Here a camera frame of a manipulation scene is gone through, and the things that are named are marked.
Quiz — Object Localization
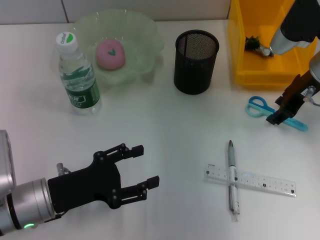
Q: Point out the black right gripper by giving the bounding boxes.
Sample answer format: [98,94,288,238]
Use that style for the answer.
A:
[265,69,315,126]

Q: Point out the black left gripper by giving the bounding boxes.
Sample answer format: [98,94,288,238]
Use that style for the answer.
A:
[47,143,161,215]

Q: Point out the blue scissors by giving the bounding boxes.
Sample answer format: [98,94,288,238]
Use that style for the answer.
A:
[244,95,309,133]

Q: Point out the green plastic wrapper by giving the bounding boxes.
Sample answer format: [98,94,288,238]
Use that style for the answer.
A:
[244,34,275,58]

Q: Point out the clear green-label water bottle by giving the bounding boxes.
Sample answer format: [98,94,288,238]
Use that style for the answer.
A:
[55,31,103,116]

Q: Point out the pink toy peach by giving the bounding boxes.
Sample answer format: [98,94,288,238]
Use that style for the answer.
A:
[96,38,126,72]

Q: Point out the clear plastic ruler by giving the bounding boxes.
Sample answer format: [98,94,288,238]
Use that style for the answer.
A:
[204,162,298,198]

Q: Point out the grey white pen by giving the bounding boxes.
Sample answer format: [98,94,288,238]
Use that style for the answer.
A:
[227,139,241,222]

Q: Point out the black mesh pen holder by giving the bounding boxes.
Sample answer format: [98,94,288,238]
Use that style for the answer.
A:
[173,29,220,95]

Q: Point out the translucent green fruit bowl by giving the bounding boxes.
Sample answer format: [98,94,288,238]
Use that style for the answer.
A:
[71,8,165,87]

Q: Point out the yellow plastic bin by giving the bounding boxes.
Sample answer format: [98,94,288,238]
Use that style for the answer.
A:
[226,0,318,89]

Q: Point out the right gripper cable with plug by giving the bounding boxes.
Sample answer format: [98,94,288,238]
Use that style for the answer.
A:
[303,85,320,107]

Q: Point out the gripper cable with plug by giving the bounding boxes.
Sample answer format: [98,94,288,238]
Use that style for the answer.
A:
[303,85,320,107]
[56,162,72,177]

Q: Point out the left gripper cable with plug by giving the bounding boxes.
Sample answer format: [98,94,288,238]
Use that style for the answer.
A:
[56,162,72,177]

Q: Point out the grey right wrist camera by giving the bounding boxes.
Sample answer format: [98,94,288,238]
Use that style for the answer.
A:
[269,0,320,56]

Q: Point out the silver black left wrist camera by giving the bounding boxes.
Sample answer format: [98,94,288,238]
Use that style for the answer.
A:
[0,129,17,191]

